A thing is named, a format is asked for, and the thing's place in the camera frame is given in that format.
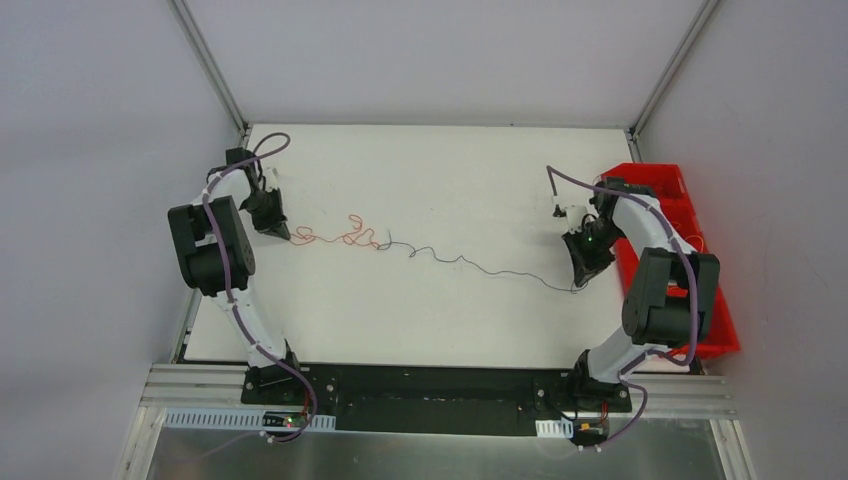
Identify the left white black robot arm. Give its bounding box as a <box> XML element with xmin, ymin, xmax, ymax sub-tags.
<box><xmin>167</xmin><ymin>148</ymin><xmax>310</xmax><ymax>405</ymax></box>

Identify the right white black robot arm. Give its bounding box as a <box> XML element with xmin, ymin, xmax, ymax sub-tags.
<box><xmin>562</xmin><ymin>177</ymin><xmax>720</xmax><ymax>410</ymax></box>

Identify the red plastic bin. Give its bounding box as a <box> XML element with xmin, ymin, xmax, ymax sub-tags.
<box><xmin>600</xmin><ymin>163</ymin><xmax>741</xmax><ymax>360</ymax></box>

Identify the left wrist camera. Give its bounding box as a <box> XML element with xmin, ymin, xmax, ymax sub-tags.
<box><xmin>263</xmin><ymin>167</ymin><xmax>280</xmax><ymax>192</ymax></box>

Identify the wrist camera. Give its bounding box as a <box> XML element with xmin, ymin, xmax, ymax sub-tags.
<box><xmin>552</xmin><ymin>195</ymin><xmax>596</xmax><ymax>233</ymax></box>
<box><xmin>263</xmin><ymin>167</ymin><xmax>280</xmax><ymax>192</ymax></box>

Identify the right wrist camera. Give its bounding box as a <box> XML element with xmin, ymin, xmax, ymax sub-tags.
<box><xmin>552</xmin><ymin>195</ymin><xmax>596</xmax><ymax>233</ymax></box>

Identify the right white cable duct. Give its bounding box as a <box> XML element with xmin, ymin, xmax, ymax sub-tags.
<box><xmin>535</xmin><ymin>417</ymin><xmax>574</xmax><ymax>439</ymax></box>

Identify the white cable duct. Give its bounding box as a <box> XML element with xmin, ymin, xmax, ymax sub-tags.
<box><xmin>162</xmin><ymin>408</ymin><xmax>307</xmax><ymax>433</ymax></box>
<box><xmin>535</xmin><ymin>417</ymin><xmax>574</xmax><ymax>439</ymax></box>

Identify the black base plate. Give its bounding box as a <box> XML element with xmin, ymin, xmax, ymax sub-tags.
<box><xmin>241</xmin><ymin>363</ymin><xmax>632</xmax><ymax>436</ymax></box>

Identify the aluminium frame rail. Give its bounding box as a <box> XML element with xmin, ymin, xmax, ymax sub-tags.
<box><xmin>140</xmin><ymin>364</ymin><xmax>738</xmax><ymax>420</ymax></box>

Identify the left white cable duct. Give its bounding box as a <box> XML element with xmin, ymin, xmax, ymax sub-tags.
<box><xmin>162</xmin><ymin>408</ymin><xmax>307</xmax><ymax>433</ymax></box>

